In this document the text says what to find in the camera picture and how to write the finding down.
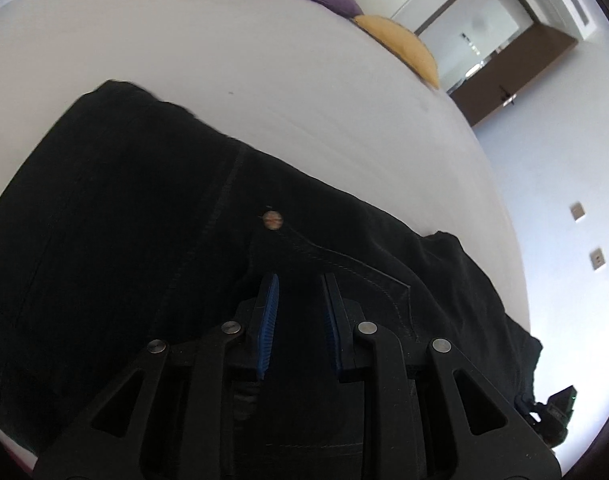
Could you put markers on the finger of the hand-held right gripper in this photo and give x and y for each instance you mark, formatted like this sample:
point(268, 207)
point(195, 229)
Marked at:
point(524, 404)

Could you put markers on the beige wall switch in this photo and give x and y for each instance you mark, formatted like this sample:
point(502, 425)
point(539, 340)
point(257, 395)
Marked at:
point(577, 211)
point(597, 259)

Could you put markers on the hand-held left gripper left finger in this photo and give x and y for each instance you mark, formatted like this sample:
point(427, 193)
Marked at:
point(267, 330)

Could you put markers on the yellow cushion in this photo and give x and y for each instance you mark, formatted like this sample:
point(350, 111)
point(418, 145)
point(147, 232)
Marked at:
point(404, 45)

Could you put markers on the bed with white sheet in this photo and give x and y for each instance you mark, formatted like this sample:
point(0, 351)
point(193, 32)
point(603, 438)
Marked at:
point(284, 85)

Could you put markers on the black pants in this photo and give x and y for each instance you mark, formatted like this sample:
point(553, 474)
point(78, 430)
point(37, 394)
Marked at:
point(134, 210)

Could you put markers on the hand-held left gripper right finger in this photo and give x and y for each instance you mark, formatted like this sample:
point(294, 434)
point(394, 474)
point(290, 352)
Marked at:
point(333, 335)

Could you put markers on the brown wooden door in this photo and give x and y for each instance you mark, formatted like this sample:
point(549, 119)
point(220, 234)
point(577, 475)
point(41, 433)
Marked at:
point(524, 70)

